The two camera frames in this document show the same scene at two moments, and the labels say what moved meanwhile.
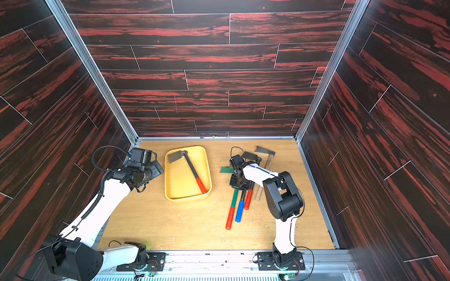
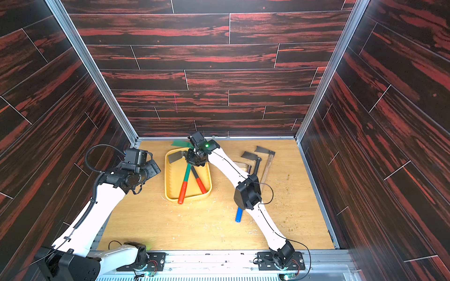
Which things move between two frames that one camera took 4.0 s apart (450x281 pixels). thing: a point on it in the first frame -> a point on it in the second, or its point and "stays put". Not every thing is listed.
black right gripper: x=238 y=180 -> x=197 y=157
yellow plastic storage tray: x=180 y=182 stays put
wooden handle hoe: x=258 y=188 stays put
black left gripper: x=156 y=168 stays put
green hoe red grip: x=234 y=198 -> x=184 y=187
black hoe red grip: x=176 y=156 stays put
